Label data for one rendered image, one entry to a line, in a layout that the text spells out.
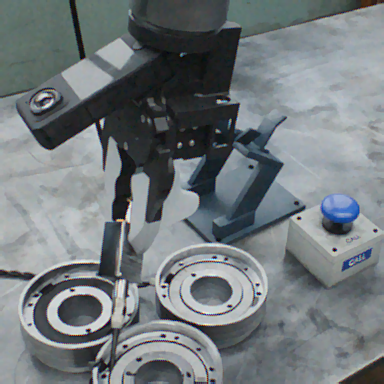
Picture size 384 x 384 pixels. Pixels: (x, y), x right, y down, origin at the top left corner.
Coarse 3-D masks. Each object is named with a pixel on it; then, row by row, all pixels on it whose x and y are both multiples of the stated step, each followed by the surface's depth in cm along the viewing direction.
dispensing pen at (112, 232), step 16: (128, 208) 64; (112, 224) 62; (112, 240) 62; (112, 256) 61; (96, 272) 61; (112, 272) 61; (128, 288) 62; (112, 304) 62; (112, 320) 61; (112, 336) 61; (112, 352) 60; (112, 368) 60
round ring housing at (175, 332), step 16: (160, 320) 63; (128, 336) 62; (144, 336) 63; (160, 336) 63; (176, 336) 63; (192, 336) 63; (160, 352) 62; (192, 352) 62; (208, 352) 62; (96, 368) 58; (128, 368) 60; (144, 368) 61; (160, 368) 62; (176, 368) 61; (208, 368) 61
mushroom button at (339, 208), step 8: (328, 200) 74; (336, 200) 73; (344, 200) 74; (352, 200) 74; (320, 208) 74; (328, 208) 73; (336, 208) 73; (344, 208) 73; (352, 208) 73; (328, 216) 72; (336, 216) 72; (344, 216) 72; (352, 216) 72; (336, 224) 74
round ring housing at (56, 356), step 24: (72, 264) 68; (96, 264) 68; (24, 288) 65; (72, 288) 67; (96, 288) 67; (24, 312) 64; (48, 312) 64; (72, 312) 67; (96, 312) 68; (24, 336) 62; (48, 360) 61; (72, 360) 61
